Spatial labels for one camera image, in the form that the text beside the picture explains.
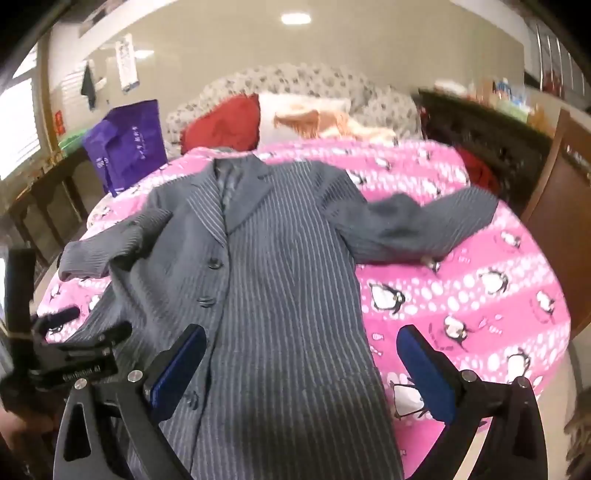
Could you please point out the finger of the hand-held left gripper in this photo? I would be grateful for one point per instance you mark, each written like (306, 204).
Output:
(92, 339)
(55, 319)

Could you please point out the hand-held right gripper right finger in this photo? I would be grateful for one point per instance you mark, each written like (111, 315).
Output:
(427, 374)

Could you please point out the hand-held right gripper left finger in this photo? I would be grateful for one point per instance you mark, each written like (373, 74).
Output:
(178, 369)

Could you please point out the grey pinstriped coat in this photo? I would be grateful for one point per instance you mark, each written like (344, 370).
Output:
(286, 300)

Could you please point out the pink penguin print blanket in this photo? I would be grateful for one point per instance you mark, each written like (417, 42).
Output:
(485, 300)

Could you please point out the brown furry thing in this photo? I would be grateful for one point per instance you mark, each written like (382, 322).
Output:
(579, 434)

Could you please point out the green plastic basin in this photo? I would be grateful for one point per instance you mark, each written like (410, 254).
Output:
(76, 140)

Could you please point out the purple tote bag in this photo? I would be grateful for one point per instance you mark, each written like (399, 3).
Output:
(129, 143)

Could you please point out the window blinds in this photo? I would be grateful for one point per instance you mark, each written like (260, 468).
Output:
(18, 124)

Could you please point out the red cloth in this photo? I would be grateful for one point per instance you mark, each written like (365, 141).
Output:
(480, 173)

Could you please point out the brown wooden chair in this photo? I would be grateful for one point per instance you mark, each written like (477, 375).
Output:
(563, 207)

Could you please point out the dark hanging cloth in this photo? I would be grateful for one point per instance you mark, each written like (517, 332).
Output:
(89, 87)

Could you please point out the dark wooden headboard shelf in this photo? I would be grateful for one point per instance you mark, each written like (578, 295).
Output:
(485, 134)

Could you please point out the red frilled cushion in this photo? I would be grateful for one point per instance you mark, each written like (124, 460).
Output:
(221, 124)

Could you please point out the peach fringed towel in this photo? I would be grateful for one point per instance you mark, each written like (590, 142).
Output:
(332, 122)

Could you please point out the clutter of bottles and packets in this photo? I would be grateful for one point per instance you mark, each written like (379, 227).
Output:
(503, 99)

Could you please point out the white pillow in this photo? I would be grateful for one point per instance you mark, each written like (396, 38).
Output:
(286, 104)

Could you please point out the ceiling light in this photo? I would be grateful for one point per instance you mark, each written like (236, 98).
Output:
(295, 18)

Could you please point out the red wall sign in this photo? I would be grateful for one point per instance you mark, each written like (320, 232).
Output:
(59, 122)

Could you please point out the white wall calendar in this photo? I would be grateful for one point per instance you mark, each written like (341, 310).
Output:
(127, 62)

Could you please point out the metal rail rack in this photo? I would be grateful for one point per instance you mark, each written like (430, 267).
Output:
(551, 50)

